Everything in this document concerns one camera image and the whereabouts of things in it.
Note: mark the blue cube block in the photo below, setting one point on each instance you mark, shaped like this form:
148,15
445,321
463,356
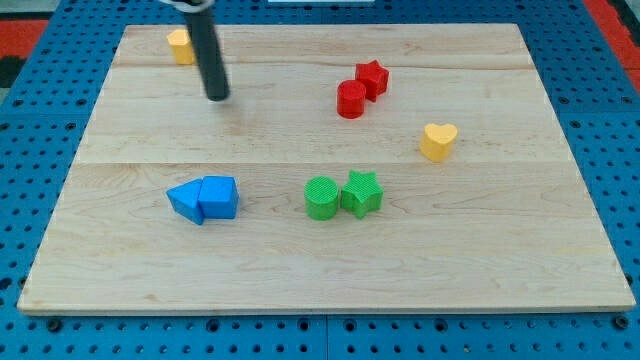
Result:
218,197

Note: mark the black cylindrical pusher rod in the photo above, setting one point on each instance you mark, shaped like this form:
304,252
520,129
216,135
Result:
200,25

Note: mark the green cylinder block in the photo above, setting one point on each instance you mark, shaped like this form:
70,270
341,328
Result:
321,198

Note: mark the green star block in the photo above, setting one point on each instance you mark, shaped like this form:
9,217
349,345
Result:
361,194

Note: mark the red star block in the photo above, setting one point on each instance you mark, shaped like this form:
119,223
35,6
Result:
375,78

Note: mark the blue triangle block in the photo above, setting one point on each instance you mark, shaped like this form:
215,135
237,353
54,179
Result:
184,200

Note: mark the yellow heart block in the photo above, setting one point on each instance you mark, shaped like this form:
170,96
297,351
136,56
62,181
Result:
437,141

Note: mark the wooden board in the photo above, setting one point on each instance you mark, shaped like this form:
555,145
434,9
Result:
505,224

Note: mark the red cylinder block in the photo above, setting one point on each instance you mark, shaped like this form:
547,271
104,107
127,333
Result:
350,101

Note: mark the yellow pentagon block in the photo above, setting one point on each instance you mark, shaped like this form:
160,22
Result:
181,48

